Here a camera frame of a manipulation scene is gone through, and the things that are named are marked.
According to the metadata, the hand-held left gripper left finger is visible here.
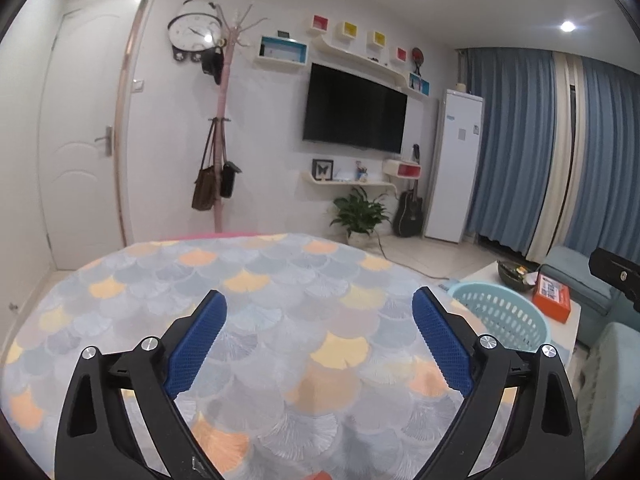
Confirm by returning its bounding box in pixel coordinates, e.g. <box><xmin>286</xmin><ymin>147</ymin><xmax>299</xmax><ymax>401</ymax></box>
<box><xmin>55</xmin><ymin>290</ymin><xmax>229</xmax><ymax>480</ymax></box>

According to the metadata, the white door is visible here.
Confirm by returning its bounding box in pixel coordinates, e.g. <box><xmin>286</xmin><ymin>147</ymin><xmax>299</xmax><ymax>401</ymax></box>
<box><xmin>37</xmin><ymin>0</ymin><xmax>151</xmax><ymax>272</ymax></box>

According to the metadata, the black guitar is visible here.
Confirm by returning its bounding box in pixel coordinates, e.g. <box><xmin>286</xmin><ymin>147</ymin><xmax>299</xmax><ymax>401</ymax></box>
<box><xmin>392</xmin><ymin>177</ymin><xmax>425</xmax><ymax>239</ymax></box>

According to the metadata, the floor cable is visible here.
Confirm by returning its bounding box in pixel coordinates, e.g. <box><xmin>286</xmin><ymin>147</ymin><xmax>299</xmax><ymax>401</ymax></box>
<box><xmin>372</xmin><ymin>232</ymin><xmax>454</xmax><ymax>281</ymax></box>

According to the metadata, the red white drawer box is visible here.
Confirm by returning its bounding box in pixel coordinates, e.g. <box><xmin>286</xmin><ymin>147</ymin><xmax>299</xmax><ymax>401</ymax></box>
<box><xmin>382</xmin><ymin>158</ymin><xmax>421</xmax><ymax>181</ymax></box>

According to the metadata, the beige curtain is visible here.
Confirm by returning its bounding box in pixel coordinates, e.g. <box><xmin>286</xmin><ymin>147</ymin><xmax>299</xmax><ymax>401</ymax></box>
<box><xmin>527</xmin><ymin>52</ymin><xmax>584</xmax><ymax>264</ymax></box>

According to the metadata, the white standing air conditioner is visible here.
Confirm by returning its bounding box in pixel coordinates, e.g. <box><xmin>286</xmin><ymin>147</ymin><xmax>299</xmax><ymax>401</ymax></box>
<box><xmin>423</xmin><ymin>88</ymin><xmax>486</xmax><ymax>246</ymax></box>

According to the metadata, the potted green plant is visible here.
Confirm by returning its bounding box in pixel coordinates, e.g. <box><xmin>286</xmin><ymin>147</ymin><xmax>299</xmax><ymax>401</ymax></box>
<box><xmin>328</xmin><ymin>185</ymin><xmax>392</xmax><ymax>247</ymax></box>

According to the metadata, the dark bowl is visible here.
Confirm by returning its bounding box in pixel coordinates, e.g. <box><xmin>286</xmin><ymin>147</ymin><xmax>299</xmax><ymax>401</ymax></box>
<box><xmin>497</xmin><ymin>259</ymin><xmax>539</xmax><ymax>294</ymax></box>

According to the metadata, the panda wall clock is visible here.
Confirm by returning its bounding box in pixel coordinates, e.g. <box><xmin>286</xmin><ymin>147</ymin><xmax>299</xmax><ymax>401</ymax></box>
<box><xmin>167</xmin><ymin>0</ymin><xmax>224</xmax><ymax>64</ymax></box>

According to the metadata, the low white wall shelf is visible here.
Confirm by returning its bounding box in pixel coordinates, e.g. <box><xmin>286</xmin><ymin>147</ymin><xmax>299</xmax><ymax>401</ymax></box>
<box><xmin>302</xmin><ymin>169</ymin><xmax>399</xmax><ymax>194</ymax></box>

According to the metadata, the brown handbag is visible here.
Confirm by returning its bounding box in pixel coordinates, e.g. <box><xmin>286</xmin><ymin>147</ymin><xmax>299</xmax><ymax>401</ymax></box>
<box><xmin>191</xmin><ymin>120</ymin><xmax>221</xmax><ymax>211</ymax></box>

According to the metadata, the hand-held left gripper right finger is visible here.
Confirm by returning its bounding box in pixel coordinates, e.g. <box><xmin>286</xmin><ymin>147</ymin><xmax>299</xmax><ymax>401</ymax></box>
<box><xmin>411</xmin><ymin>287</ymin><xmax>585</xmax><ymax>480</ymax></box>

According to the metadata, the pale blue upholstered seat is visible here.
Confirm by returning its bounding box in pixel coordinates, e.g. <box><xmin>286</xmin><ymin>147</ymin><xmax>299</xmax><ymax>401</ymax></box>
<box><xmin>576</xmin><ymin>322</ymin><xmax>640</xmax><ymax>479</ymax></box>

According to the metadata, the pink floor mat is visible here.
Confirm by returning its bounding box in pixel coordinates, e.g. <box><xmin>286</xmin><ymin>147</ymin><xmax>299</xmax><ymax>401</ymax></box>
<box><xmin>169</xmin><ymin>231</ymin><xmax>262</xmax><ymax>242</ymax></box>

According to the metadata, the wide blue box shelf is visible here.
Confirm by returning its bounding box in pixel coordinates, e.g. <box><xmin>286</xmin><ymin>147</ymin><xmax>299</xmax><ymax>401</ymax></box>
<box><xmin>254</xmin><ymin>34</ymin><xmax>309</xmax><ymax>72</ymax></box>

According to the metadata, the long white wall shelf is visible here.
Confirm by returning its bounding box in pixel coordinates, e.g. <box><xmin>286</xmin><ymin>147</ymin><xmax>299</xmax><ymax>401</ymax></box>
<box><xmin>314</xmin><ymin>34</ymin><xmax>409</xmax><ymax>90</ymax></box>

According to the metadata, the orange cardboard box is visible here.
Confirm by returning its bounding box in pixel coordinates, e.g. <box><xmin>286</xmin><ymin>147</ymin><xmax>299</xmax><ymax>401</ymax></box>
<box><xmin>531</xmin><ymin>272</ymin><xmax>572</xmax><ymax>325</ymax></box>

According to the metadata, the black hanging hat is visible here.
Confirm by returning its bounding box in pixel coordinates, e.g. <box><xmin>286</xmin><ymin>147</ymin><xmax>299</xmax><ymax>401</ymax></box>
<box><xmin>201</xmin><ymin>45</ymin><xmax>225</xmax><ymax>85</ymax></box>

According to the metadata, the wall television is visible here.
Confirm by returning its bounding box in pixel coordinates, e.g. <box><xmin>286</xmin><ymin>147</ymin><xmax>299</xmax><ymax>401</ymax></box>
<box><xmin>301</xmin><ymin>62</ymin><xmax>409</xmax><ymax>155</ymax></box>

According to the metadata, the small black bag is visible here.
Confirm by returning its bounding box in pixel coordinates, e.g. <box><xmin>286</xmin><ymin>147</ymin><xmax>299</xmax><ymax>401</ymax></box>
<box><xmin>218</xmin><ymin>120</ymin><xmax>242</xmax><ymax>199</ymax></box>

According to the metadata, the pink coat rack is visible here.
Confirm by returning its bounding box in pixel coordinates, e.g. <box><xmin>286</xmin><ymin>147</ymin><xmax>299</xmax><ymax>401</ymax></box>
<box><xmin>207</xmin><ymin>3</ymin><xmax>269</xmax><ymax>234</ymax></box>

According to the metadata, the light blue plastic basket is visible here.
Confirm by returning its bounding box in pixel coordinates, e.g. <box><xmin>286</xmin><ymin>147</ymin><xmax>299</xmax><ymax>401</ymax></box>
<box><xmin>447</xmin><ymin>282</ymin><xmax>551</xmax><ymax>357</ymax></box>

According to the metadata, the blue curtain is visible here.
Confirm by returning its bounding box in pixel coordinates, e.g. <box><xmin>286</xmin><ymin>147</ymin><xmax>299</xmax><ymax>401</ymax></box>
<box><xmin>554</xmin><ymin>57</ymin><xmax>640</xmax><ymax>267</ymax></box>
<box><xmin>457</xmin><ymin>47</ymin><xmax>562</xmax><ymax>254</ymax></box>

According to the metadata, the metal door handle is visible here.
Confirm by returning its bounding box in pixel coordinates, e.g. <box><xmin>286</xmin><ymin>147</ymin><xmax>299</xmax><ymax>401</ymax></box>
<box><xmin>93</xmin><ymin>124</ymin><xmax>114</xmax><ymax>159</ymax></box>

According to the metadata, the blue sofa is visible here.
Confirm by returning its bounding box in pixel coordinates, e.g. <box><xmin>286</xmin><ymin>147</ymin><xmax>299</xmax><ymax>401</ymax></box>
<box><xmin>542</xmin><ymin>245</ymin><xmax>632</xmax><ymax>320</ymax></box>

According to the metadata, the white coffee table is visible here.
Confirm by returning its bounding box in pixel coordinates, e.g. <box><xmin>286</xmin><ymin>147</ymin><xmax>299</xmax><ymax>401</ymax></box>
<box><xmin>439</xmin><ymin>259</ymin><xmax>584</xmax><ymax>357</ymax></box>

